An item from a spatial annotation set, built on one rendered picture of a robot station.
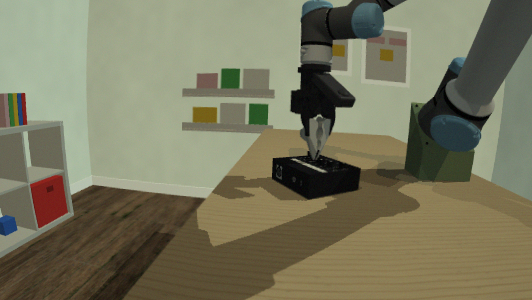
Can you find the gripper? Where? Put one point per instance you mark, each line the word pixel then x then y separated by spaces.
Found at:
pixel 315 132

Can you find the black lighting desk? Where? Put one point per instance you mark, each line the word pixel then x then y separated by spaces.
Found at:
pixel 315 178

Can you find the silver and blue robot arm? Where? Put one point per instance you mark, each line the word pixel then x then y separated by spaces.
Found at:
pixel 467 102

